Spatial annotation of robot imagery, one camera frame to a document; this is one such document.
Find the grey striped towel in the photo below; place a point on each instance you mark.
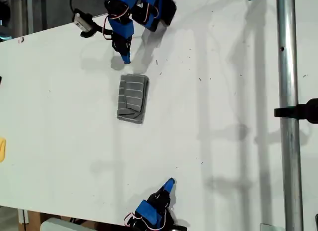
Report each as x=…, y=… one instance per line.
x=131, y=99

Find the grey vertical pole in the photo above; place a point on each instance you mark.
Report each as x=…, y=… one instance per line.
x=30, y=12

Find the white box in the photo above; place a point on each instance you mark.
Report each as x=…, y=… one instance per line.
x=57, y=226

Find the steel post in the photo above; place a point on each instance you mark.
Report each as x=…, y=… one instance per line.
x=288, y=67

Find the yellow object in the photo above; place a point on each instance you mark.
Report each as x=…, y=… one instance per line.
x=2, y=149

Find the white table leg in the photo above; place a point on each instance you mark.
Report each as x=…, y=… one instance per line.
x=23, y=216

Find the brown wooden support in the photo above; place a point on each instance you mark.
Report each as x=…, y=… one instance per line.
x=34, y=218

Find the black clamp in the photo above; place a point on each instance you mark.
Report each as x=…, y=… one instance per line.
x=305, y=111

